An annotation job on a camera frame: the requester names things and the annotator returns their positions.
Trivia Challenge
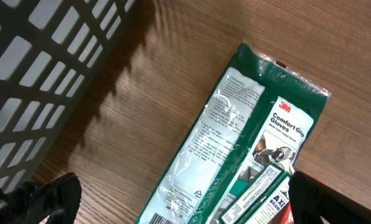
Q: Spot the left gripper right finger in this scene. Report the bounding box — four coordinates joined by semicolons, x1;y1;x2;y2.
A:
289;171;371;224

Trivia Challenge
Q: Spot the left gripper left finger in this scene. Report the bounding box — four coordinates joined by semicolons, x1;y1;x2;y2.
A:
0;172;82;224

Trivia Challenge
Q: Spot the red coffee stick sachet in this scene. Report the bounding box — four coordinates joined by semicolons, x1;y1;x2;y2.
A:
279;203;294;224

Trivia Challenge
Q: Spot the green white balm box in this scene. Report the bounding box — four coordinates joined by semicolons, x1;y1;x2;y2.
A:
219;162;291;224

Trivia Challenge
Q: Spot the green white gloves package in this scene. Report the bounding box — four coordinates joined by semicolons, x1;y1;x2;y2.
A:
137;43;331;223

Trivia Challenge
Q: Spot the grey plastic mesh basket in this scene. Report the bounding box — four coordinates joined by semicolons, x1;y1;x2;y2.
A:
0;0;136;193

